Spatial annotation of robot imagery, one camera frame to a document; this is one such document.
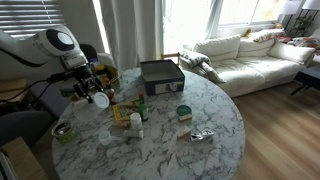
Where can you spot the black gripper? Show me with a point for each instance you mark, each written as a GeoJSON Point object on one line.
{"type": "Point", "coordinates": [85, 78]}

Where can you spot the large clear plastic cup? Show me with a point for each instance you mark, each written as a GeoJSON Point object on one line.
{"type": "Point", "coordinates": [90, 111]}

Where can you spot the small clear measuring cup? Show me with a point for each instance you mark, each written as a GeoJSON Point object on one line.
{"type": "Point", "coordinates": [105, 137]}

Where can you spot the hot sauce bottle red cap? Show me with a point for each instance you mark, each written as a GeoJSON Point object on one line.
{"type": "Point", "coordinates": [111, 95]}

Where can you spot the orange snack bag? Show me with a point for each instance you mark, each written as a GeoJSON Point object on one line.
{"type": "Point", "coordinates": [75, 97]}

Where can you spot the dark jar yellow lid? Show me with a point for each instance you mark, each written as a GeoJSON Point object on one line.
{"type": "Point", "coordinates": [101, 70]}

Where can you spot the white pill bottle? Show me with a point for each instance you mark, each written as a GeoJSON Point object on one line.
{"type": "Point", "coordinates": [135, 121]}

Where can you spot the green bottle red cap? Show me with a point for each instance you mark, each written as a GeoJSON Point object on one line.
{"type": "Point", "coordinates": [143, 111]}

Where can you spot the white tube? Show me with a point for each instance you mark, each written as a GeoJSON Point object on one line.
{"type": "Point", "coordinates": [133, 133]}

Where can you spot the dark blue cardboard box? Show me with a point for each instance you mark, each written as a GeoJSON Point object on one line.
{"type": "Point", "coordinates": [161, 71]}

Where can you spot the white curtain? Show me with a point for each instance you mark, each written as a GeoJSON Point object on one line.
{"type": "Point", "coordinates": [133, 30]}

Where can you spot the wooden side desk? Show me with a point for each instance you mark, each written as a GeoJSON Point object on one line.
{"type": "Point", "coordinates": [13, 91]}

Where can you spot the brown wooden chair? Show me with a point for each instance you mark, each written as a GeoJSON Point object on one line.
{"type": "Point", "coordinates": [170, 55]}

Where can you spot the green round lid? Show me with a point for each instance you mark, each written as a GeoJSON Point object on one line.
{"type": "Point", "coordinates": [184, 110]}

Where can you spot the small wooden block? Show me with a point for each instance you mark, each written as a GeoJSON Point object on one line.
{"type": "Point", "coordinates": [183, 132]}
{"type": "Point", "coordinates": [185, 117]}

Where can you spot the light wooden board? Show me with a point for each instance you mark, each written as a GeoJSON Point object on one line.
{"type": "Point", "coordinates": [23, 160]}

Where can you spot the white window blinds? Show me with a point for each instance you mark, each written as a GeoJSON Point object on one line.
{"type": "Point", "coordinates": [26, 13]}

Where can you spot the grey folded blanket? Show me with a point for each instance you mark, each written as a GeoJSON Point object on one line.
{"type": "Point", "coordinates": [196, 58]}

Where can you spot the crumpled shiny foil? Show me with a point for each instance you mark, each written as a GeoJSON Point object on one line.
{"type": "Point", "coordinates": [201, 135]}

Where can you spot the white sofa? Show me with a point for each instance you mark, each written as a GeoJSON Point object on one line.
{"type": "Point", "coordinates": [253, 71]}

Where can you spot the cream patterned pillow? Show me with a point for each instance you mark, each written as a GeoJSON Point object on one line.
{"type": "Point", "coordinates": [266, 35]}

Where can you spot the black coffee table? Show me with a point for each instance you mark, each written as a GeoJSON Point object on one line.
{"type": "Point", "coordinates": [308, 78]}

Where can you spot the floral patterned pillow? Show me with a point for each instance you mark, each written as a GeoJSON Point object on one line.
{"type": "Point", "coordinates": [305, 41]}

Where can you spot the black plant stand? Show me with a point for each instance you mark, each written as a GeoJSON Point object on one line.
{"type": "Point", "coordinates": [301, 23]}

